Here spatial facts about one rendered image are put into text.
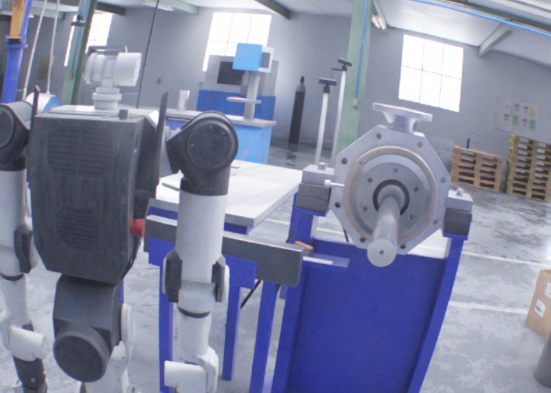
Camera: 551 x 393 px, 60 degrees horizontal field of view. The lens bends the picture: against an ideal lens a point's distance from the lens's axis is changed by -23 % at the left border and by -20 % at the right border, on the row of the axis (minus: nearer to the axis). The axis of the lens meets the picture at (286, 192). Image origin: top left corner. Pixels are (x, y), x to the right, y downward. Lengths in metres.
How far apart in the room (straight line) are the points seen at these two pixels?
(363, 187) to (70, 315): 1.42
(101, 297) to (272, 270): 1.22
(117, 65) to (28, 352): 0.70
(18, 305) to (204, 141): 0.59
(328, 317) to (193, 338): 1.51
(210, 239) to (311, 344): 1.68
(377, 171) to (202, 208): 1.21
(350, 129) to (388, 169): 6.00
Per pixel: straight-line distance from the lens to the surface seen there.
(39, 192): 0.95
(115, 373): 1.29
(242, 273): 2.19
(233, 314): 2.70
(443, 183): 2.33
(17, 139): 1.05
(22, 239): 1.15
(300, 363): 2.74
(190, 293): 1.11
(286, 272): 2.16
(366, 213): 2.19
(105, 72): 1.07
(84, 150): 0.90
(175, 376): 1.25
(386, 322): 2.61
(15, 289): 1.22
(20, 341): 1.32
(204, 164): 0.98
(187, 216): 1.05
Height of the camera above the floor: 1.45
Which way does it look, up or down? 11 degrees down
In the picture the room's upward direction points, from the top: 8 degrees clockwise
